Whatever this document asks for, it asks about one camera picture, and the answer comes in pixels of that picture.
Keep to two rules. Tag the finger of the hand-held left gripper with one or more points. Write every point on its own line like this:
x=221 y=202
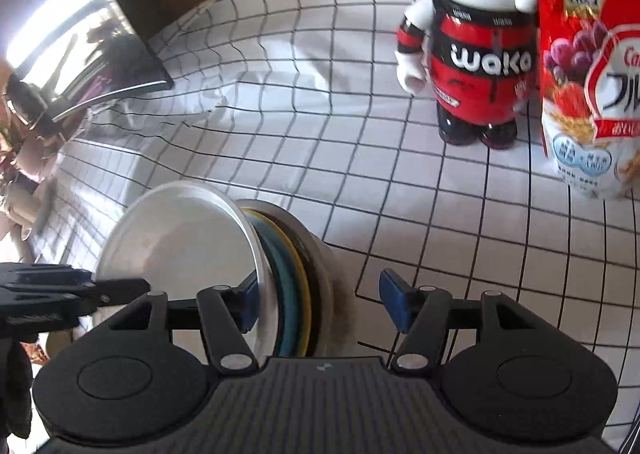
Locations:
x=122 y=289

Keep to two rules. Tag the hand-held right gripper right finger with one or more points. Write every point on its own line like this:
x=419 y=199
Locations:
x=395 y=299

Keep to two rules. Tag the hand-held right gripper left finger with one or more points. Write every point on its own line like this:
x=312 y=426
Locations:
x=249 y=301

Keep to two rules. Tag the blue bowl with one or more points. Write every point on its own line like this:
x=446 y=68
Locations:
x=286 y=304

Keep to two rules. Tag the white bowl with yellow rim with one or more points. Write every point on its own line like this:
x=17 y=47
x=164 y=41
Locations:
x=303 y=294

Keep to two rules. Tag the stainless steel bowl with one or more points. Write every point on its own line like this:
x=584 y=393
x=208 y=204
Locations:
x=327 y=294

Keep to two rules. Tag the tall white bowl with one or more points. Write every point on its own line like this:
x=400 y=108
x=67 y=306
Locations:
x=180 y=244

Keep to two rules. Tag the red black panda figure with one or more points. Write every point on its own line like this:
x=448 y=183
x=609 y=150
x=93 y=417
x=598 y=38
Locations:
x=480 y=58

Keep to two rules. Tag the black computer monitor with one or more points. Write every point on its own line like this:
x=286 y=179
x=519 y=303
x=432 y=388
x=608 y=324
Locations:
x=75 y=8

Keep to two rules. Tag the red cereal bag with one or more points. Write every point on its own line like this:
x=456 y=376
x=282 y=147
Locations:
x=590 y=58

